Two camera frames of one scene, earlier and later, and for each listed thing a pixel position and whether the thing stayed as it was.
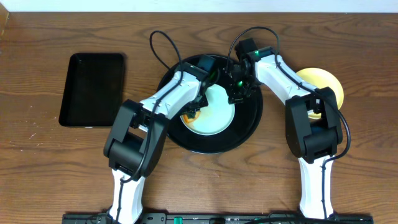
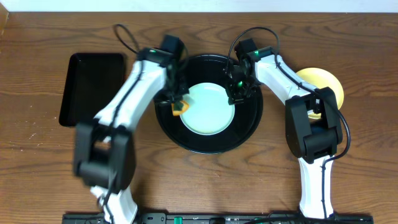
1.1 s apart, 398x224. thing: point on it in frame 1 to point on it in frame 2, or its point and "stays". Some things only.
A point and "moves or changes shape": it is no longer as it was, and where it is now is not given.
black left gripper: (200, 104) to (181, 91)
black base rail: (216, 218) stays
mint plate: (216, 116) stays
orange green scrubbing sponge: (189, 121) moves or changes shape
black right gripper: (233, 96) stays
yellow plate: (321, 78) stays
